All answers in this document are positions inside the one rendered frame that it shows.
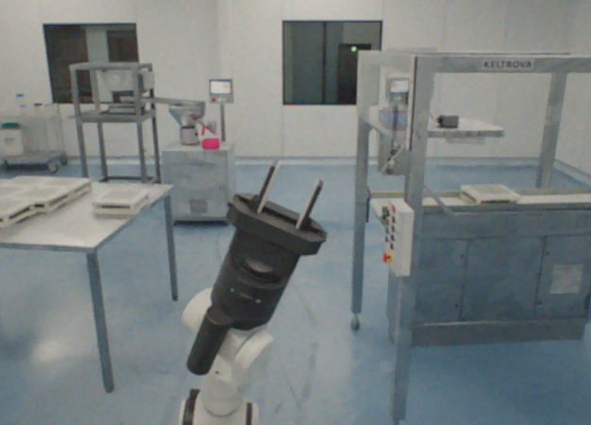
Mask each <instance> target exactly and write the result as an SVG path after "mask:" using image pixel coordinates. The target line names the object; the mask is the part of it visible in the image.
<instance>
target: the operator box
mask: <svg viewBox="0 0 591 425"><path fill-rule="evenodd" d="M392 204H394V205H395V207H396V215H394V213H393V212H392ZM388 210H390V214H391V216H390V217H388V218H389V220H390V224H391V225H392V226H393V225H394V226H395V230H396V231H395V232H392V226H390V225H389V226H387V227H389V234H387V235H388V237H389V240H390V243H389V242H388V243H386V252H387V255H389V251H390V250H391V247H390V245H391V243H394V249H396V250H394V249H393V250H392V253H393V259H394V260H393V264H392V265H390V263H389V259H388V261H387V263H388V265H389V266H390V268H391V270H392V271H393V272H394V274H395V275H396V277H403V276H409V275H410V268H412V261H411V248H412V235H413V226H414V225H415V220H414V212H413V211H412V210H411V209H410V207H409V206H408V205H407V204H406V202H405V201H404V200H403V199H402V198H389V206H388ZM392 216H394V217H395V218H396V221H397V222H398V224H397V223H395V224H393V222H392ZM392 233H393V234H394V237H395V239H396V241H397V242H396V241H395V240H394V242H393V241H392V240H391V234H392ZM394 262H395V263H394Z"/></svg>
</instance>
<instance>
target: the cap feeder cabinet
mask: <svg viewBox="0 0 591 425"><path fill-rule="evenodd" d="M199 141H201V142H197V143H191V144H190V145H188V143H181V142H180V139H174V140H173V141H172V142H170V143H168V144H167V145H165V146H164V147H163V149H161V150H160V152H161V156H162V169H163V181H164V185H174V187H175V190H173V191H172V192H171V202H172V217H173V226H175V225H176V223H174V221H225V224H224V226H228V224H227V223H226V222H227V221H229V220H228V218H227V217H226V213H227V211H228V208H229V206H227V202H228V200H229V199H230V197H231V195H232V194H235V193H237V189H236V161H235V139H226V140H225V141H221V139H220V147H219V149H203V148H202V139H200V140H199Z"/></svg>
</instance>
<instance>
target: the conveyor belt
mask: <svg viewBox="0 0 591 425"><path fill-rule="evenodd" d="M439 198H440V199H442V200H443V201H444V203H445V204H469V203H468V202H467V201H465V200H464V199H463V198H461V197H460V196H452V197H439ZM560 201H591V194H536V195H521V199H519V203H520V202H560ZM422 204H437V202H436V201H435V200H434V199H433V198H432V197H423V200H422ZM370 205H371V207H372V209H373V211H374V212H375V213H376V215H377V216H379V218H380V219H381V220H382V221H383V222H386V220H383V219H382V216H383V215H384V214H387V213H382V212H381V209H382V205H389V198H373V199H371V200H370ZM556 209H591V207H585V208H546V210H507V211H468V212H453V213H479V212H517V211H556Z"/></svg>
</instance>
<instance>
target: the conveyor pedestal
mask: <svg viewBox="0 0 591 425"><path fill-rule="evenodd" d="M507 235H508V230H478V231H422V232H421V233H420V237H419V250H418V261H417V275H416V298H415V310H414V322H413V336H412V348H418V347H439V346H446V345H461V344H483V343H505V342H547V341H569V340H582V339H583V334H584V329H585V324H586V323H591V227H582V228H547V229H519V230H516V233H515V236H507ZM397 286H398V277H396V275H395V274H394V272H393V271H392V270H391V268H389V284H388V299H387V308H386V313H385V315H386V317H387V319H389V320H388V321H390V323H388V336H389V338H390V340H391V342H392V343H395V329H396V314H397Z"/></svg>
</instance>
